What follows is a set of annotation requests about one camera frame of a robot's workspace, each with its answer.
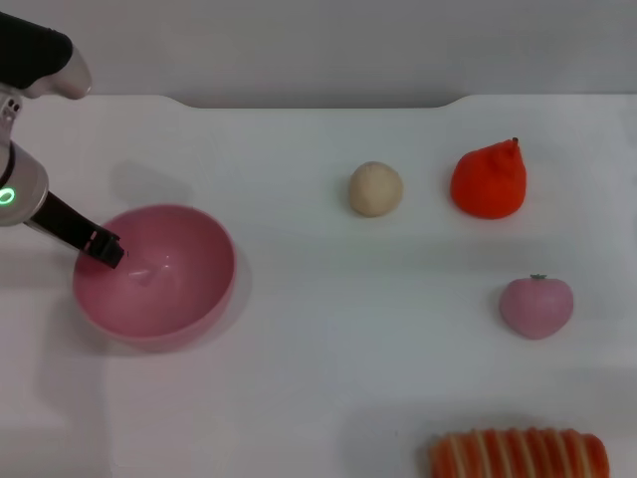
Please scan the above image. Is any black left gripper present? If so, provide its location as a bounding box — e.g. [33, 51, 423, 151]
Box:
[24, 190, 126, 271]

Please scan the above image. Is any pink plastic bowl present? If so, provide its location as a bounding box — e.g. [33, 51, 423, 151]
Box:
[72, 204, 237, 353]

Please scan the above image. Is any pink toy peach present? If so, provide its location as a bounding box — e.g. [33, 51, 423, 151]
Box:
[499, 273, 575, 342]

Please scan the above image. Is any beige round bun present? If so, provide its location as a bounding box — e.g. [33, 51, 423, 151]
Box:
[347, 160, 405, 218]

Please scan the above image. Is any red orange toy pear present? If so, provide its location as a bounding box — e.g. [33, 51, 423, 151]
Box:
[450, 136, 529, 220]

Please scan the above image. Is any orange white striped toy bread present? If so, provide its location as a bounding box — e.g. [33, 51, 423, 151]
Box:
[428, 426, 611, 478]

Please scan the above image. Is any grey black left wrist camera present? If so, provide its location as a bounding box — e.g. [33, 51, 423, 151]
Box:
[0, 12, 94, 102]

